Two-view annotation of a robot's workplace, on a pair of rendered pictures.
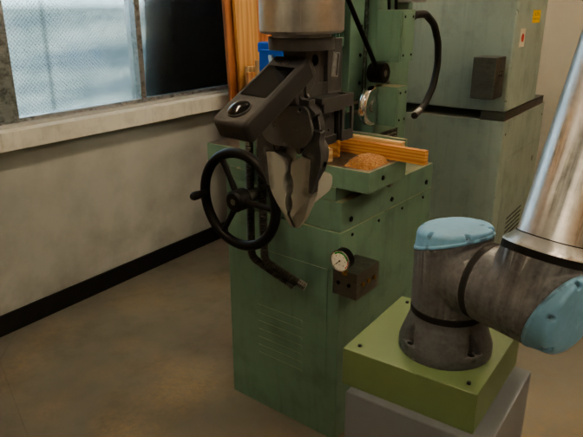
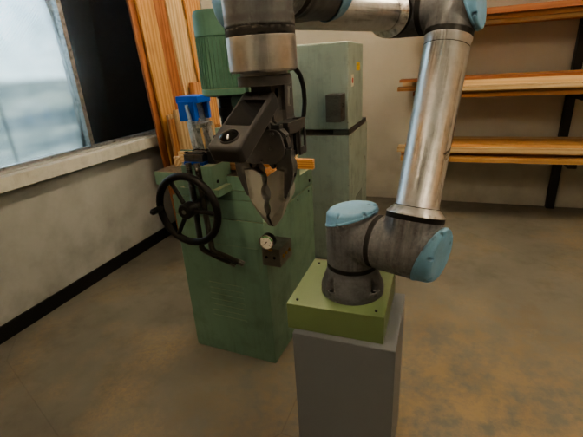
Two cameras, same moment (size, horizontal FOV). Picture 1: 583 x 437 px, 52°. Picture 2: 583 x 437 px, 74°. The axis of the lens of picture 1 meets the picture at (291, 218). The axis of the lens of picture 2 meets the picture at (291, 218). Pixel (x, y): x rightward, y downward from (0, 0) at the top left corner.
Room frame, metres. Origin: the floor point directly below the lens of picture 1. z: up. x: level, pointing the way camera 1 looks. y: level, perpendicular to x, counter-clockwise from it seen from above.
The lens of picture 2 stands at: (0.12, 0.10, 1.29)
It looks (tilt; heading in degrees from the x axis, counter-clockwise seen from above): 21 degrees down; 346
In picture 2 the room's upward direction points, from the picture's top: 4 degrees counter-clockwise
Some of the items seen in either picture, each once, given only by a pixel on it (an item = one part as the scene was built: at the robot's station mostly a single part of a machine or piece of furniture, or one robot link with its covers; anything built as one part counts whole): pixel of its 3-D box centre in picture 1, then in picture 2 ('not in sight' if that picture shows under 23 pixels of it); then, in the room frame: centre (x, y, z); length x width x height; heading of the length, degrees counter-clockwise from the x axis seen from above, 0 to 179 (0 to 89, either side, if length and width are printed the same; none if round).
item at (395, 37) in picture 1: (396, 35); not in sight; (1.89, -0.32, 1.23); 0.09 x 0.08 x 0.15; 142
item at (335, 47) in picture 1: (305, 93); (270, 120); (0.67, -0.02, 1.22); 0.09 x 0.08 x 0.12; 141
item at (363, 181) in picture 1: (291, 162); (219, 178); (1.73, 0.00, 0.87); 0.61 x 0.30 x 0.06; 52
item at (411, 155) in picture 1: (331, 142); (245, 161); (1.77, -0.12, 0.92); 0.62 x 0.02 x 0.04; 52
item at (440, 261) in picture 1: (455, 264); (354, 233); (1.08, -0.32, 0.83); 0.17 x 0.15 x 0.18; 35
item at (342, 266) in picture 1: (343, 262); (268, 242); (1.49, -0.14, 0.65); 0.06 x 0.04 x 0.08; 52
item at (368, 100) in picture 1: (370, 106); not in sight; (1.84, -0.24, 1.02); 0.12 x 0.03 x 0.12; 142
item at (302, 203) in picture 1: (315, 187); (284, 193); (0.66, -0.03, 1.11); 0.06 x 0.03 x 0.09; 141
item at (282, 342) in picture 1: (330, 290); (255, 262); (1.91, -0.14, 0.36); 0.58 x 0.45 x 0.71; 142
